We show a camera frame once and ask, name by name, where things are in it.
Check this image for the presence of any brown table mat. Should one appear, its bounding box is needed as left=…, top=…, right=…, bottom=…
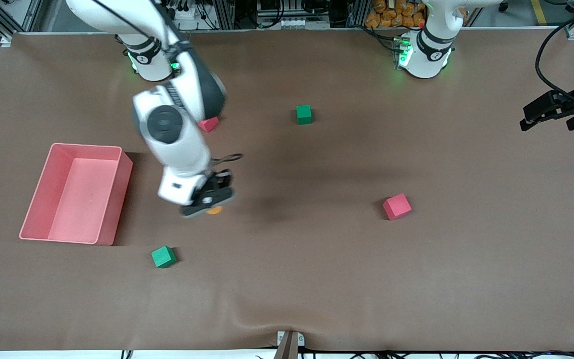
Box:
left=0, top=27, right=574, bottom=352

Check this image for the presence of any pink plastic bin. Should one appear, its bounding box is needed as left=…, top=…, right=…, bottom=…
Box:
left=19, top=143, right=134, bottom=246

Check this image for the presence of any white power strip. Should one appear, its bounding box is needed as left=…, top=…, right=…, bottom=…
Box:
left=164, top=4, right=196, bottom=20

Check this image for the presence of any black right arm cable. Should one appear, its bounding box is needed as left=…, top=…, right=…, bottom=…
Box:
left=210, top=153, right=244, bottom=173

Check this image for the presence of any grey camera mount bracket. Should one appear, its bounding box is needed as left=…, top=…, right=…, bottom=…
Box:
left=273, top=330, right=305, bottom=359

